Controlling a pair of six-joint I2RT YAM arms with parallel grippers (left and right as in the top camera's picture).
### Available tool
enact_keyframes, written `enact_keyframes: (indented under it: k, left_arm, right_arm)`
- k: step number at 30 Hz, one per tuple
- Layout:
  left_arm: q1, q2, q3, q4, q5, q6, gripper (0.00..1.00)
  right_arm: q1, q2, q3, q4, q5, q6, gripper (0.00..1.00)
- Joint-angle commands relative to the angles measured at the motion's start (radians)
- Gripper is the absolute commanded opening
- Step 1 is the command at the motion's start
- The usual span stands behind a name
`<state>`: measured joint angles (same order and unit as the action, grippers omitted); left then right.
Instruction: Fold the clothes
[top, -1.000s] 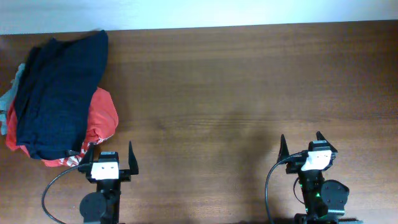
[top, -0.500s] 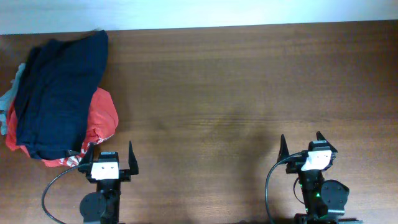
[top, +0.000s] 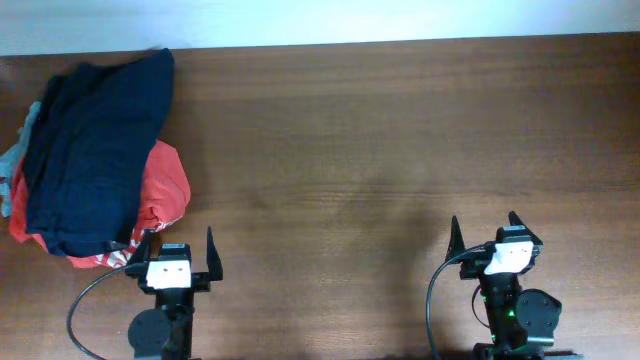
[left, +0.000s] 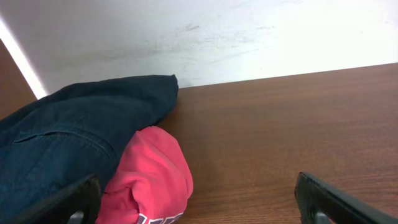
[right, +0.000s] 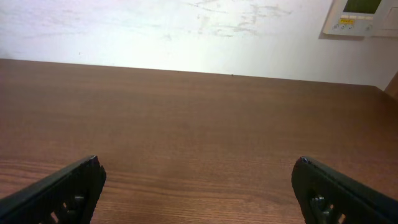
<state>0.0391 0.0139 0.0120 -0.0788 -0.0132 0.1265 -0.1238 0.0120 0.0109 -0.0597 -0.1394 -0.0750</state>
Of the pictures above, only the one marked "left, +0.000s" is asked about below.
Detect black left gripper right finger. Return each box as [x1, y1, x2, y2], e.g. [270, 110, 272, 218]
[294, 172, 397, 224]

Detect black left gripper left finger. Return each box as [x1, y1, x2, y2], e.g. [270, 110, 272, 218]
[12, 174, 101, 224]

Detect red printed t-shirt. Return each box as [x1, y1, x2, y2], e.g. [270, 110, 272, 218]
[96, 126, 193, 224]

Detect navy blue shorts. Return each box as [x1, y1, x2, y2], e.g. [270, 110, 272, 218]
[1, 75, 178, 223]

